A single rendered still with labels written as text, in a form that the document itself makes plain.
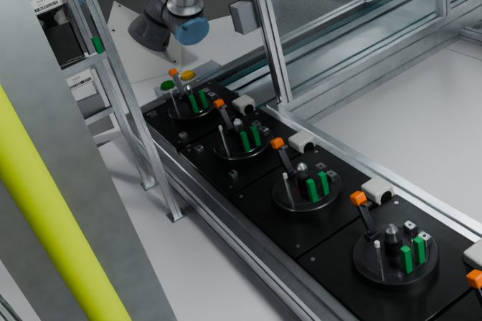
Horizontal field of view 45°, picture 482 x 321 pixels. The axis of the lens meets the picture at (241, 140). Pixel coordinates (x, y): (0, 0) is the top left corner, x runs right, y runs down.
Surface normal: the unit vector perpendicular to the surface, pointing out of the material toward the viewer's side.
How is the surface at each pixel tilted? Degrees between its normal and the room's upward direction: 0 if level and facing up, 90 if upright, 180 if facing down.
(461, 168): 0
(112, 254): 90
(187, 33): 118
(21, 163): 90
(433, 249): 0
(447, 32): 90
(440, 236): 0
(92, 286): 90
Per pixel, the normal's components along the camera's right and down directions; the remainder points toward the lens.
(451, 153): -0.23, -0.81
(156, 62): 0.08, 0.54
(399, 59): 0.51, 0.38
